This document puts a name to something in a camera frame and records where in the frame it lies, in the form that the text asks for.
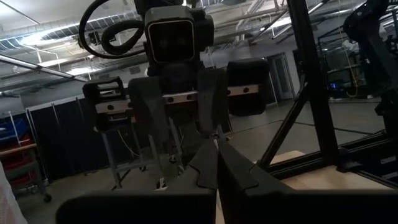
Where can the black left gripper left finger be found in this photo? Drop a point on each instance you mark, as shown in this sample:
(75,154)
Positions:
(186,207)

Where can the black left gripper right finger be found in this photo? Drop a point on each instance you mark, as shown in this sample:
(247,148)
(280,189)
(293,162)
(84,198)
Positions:
(280,208)

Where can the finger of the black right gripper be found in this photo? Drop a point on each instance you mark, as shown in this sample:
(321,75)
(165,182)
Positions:
(146,105)
(213,99)

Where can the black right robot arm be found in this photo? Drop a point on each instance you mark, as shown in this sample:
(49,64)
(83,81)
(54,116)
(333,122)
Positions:
(155,2)

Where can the grey double door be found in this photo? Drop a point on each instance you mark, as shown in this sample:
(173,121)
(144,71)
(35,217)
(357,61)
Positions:
(281,77)

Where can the wooden workbench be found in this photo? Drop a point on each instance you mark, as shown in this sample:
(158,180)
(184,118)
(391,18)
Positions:
(109,155)

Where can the black partition screen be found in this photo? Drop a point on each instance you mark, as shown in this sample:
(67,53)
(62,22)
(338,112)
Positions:
(62,140)

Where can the black robot workstation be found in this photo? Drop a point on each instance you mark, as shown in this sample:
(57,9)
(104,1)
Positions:
(370,46)

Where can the blue storage bin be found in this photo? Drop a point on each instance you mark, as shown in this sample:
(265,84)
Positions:
(12,129)

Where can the red storage bin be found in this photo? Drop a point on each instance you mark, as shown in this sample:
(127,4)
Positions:
(15,161)

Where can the pink chevron curtain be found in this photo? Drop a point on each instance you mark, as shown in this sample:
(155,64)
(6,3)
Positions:
(6,205)

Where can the black aluminium table frame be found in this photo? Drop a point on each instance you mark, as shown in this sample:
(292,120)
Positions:
(311,93)

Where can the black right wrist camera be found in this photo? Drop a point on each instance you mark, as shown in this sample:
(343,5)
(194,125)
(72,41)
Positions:
(171,37)

